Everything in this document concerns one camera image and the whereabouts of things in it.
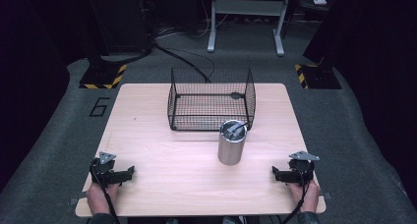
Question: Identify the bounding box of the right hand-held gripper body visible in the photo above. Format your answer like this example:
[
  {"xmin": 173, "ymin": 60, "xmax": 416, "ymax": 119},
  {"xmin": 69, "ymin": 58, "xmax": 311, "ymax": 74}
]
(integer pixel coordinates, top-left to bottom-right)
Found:
[{"xmin": 287, "ymin": 150, "xmax": 321, "ymax": 187}]

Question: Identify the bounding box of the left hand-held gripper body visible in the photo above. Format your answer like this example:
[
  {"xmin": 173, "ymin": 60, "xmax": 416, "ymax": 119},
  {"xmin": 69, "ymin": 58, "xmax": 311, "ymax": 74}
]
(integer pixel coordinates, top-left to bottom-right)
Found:
[{"xmin": 89, "ymin": 150, "xmax": 118, "ymax": 188}]

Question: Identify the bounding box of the steel tumbler with straw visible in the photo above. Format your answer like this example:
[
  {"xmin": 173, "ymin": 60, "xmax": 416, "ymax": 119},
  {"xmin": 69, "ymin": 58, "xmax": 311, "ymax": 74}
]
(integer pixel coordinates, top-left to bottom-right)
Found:
[{"xmin": 217, "ymin": 119, "xmax": 250, "ymax": 167}]

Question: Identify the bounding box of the black wire mesh basket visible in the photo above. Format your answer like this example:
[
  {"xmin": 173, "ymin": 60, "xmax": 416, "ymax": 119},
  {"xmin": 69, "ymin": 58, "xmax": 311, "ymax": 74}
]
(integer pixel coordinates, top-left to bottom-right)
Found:
[{"xmin": 166, "ymin": 67, "xmax": 257, "ymax": 132}]

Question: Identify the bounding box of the person's right hand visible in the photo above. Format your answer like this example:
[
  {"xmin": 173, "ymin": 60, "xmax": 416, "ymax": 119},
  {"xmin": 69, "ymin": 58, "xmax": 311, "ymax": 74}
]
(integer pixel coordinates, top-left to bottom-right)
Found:
[{"xmin": 286, "ymin": 179, "xmax": 321, "ymax": 214}]

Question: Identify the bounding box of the person's left hand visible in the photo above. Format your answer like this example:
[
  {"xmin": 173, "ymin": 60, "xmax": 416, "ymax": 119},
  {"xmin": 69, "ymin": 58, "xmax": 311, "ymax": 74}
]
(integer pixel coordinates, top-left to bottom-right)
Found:
[{"xmin": 85, "ymin": 182, "xmax": 120, "ymax": 216}]

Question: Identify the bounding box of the black stand base striped edge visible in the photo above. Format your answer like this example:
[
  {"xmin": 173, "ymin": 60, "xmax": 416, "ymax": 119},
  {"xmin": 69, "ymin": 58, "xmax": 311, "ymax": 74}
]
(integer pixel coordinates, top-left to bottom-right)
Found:
[
  {"xmin": 293, "ymin": 63, "xmax": 342, "ymax": 90},
  {"xmin": 79, "ymin": 62, "xmax": 128, "ymax": 90}
]

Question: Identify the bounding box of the black cabinet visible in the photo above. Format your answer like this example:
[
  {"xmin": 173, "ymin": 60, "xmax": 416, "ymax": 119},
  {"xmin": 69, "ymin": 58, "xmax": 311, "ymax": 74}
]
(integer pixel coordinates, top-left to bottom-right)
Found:
[{"xmin": 84, "ymin": 0, "xmax": 153, "ymax": 56}]

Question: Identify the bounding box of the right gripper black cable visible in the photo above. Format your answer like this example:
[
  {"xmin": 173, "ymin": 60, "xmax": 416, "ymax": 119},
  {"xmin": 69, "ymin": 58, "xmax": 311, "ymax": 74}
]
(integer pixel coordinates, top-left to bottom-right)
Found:
[{"xmin": 281, "ymin": 179, "xmax": 312, "ymax": 224}]

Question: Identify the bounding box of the black floor cable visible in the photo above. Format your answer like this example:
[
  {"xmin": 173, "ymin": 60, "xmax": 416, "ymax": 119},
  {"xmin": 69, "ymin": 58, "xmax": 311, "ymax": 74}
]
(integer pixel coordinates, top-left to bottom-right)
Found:
[{"xmin": 152, "ymin": 40, "xmax": 216, "ymax": 84}]

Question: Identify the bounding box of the white metal desk frame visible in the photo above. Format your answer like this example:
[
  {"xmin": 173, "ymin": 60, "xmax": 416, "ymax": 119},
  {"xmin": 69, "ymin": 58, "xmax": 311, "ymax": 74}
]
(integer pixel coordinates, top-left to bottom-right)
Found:
[{"xmin": 207, "ymin": 0, "xmax": 293, "ymax": 57}]

